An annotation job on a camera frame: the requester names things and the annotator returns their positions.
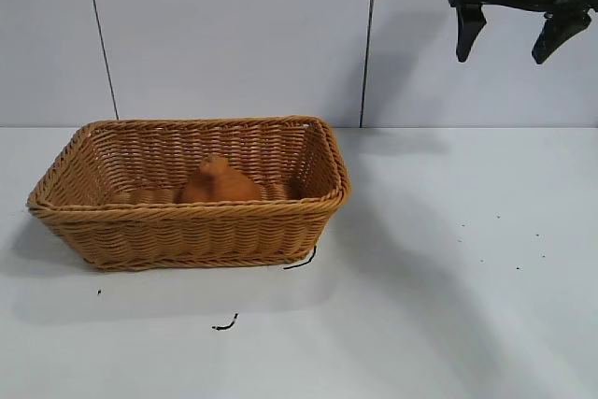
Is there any orange bread bun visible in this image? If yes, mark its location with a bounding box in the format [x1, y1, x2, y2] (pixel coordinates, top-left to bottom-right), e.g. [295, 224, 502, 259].
[180, 153, 263, 205]

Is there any brown woven wicker basket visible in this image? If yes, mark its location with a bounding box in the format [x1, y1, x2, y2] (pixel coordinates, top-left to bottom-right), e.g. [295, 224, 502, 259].
[26, 114, 352, 272]

